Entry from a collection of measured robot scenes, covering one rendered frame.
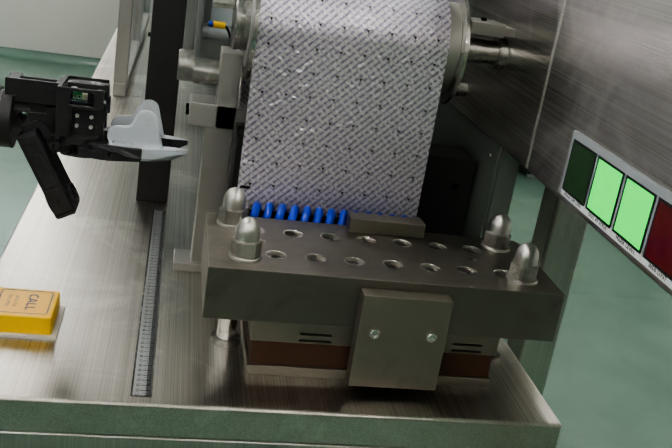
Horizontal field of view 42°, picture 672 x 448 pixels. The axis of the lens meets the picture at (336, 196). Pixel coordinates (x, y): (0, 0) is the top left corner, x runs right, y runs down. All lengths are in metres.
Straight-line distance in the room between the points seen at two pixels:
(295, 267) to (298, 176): 0.19
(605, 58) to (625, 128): 0.09
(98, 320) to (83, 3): 5.70
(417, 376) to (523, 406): 0.13
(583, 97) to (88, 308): 0.62
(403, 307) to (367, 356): 0.07
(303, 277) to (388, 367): 0.14
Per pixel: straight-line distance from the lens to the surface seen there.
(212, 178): 1.19
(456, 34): 1.11
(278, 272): 0.94
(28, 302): 1.07
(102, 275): 1.20
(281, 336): 0.98
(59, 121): 1.06
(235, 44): 1.10
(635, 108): 0.86
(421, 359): 0.99
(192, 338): 1.06
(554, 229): 1.38
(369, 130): 1.10
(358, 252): 1.02
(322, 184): 1.12
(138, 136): 1.06
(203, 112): 1.15
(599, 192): 0.89
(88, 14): 6.72
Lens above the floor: 1.41
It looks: 18 degrees down
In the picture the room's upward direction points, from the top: 9 degrees clockwise
